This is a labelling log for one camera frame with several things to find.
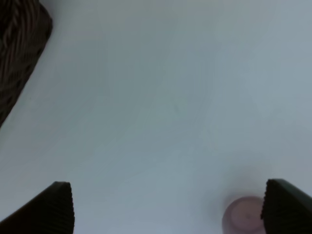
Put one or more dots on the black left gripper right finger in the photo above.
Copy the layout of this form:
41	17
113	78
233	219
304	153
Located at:
286	209

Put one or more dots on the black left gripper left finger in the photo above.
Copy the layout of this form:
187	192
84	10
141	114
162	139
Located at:
50	212

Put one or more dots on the translucent purple plastic cup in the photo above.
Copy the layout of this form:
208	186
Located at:
243	216

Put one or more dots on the dark brown wicker basket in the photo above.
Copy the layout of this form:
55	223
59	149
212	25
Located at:
25	28

